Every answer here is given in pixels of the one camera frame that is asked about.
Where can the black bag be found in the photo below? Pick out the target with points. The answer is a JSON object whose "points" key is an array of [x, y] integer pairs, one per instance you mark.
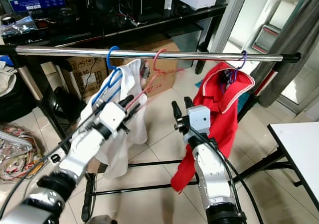
{"points": [[12, 102]]}

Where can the black desk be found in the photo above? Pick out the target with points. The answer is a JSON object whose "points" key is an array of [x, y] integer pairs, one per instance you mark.
{"points": [[139, 27]]}

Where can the black computer case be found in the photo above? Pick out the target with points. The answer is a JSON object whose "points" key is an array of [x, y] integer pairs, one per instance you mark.
{"points": [[119, 2]]}

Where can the red garment white trim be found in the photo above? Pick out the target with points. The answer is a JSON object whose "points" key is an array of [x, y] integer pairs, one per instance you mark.
{"points": [[227, 124]]}

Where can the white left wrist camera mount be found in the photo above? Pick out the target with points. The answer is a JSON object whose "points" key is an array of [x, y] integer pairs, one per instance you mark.
{"points": [[112, 115]]}

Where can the grey robot left foot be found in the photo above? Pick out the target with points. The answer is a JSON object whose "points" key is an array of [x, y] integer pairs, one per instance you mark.
{"points": [[100, 220]]}

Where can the grey curtain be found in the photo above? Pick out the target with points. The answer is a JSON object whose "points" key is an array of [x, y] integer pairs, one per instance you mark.
{"points": [[289, 40]]}

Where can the plain cardboard box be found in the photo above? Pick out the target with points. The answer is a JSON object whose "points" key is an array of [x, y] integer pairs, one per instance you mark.
{"points": [[162, 82]]}

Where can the clear plastic bag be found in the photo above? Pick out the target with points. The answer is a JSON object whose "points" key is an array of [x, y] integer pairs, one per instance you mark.
{"points": [[17, 27]]}

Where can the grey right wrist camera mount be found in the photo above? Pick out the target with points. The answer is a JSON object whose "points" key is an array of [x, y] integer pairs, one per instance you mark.
{"points": [[199, 119]]}

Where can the blue carton box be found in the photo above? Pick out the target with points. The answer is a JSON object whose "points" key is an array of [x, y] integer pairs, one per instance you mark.
{"points": [[37, 2]]}

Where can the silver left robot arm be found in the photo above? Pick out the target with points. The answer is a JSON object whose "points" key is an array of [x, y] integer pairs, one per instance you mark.
{"points": [[79, 154]]}

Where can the plastic bag with striped fabric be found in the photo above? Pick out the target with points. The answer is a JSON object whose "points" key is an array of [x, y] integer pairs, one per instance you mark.
{"points": [[22, 154]]}

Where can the white and red clothes pile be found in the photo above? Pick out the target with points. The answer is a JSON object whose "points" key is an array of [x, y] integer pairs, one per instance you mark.
{"points": [[7, 79]]}

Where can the printed cardboard box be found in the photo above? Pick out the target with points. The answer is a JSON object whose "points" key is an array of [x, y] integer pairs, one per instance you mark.
{"points": [[82, 72]]}

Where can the white power strip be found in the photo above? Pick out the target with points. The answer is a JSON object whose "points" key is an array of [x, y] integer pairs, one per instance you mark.
{"points": [[56, 158]]}

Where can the white buttoned polo shirt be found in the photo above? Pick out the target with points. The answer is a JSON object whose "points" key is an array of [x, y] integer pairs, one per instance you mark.
{"points": [[132, 79]]}

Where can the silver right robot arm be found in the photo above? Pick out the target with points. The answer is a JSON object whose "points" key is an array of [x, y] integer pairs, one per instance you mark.
{"points": [[212, 179]]}

